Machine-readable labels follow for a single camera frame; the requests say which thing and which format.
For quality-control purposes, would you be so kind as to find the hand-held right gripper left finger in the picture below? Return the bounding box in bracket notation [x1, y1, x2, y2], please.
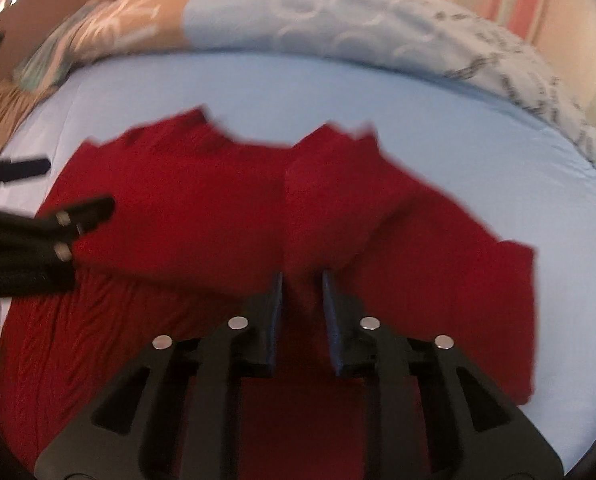
[34, 272, 285, 480]

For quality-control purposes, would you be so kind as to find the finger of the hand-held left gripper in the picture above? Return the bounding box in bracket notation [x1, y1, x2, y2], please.
[0, 159, 51, 201]
[0, 196, 116, 301]

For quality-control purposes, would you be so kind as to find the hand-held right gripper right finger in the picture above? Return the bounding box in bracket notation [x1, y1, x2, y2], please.
[322, 270, 564, 480]

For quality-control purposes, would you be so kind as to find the red knit sweater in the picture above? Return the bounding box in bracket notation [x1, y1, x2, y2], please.
[0, 105, 537, 480]

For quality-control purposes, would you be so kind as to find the tan crinkled cloth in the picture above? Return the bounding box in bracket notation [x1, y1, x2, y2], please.
[0, 80, 49, 161]

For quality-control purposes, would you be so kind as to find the teal plaid cloth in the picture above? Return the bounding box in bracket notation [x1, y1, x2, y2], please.
[13, 35, 79, 93]

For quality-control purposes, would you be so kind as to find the light blue bed sheet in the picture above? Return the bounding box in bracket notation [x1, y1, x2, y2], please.
[0, 55, 596, 476]

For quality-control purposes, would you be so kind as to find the patterned blue and tan duvet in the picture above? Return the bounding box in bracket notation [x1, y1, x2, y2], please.
[13, 0, 596, 173]

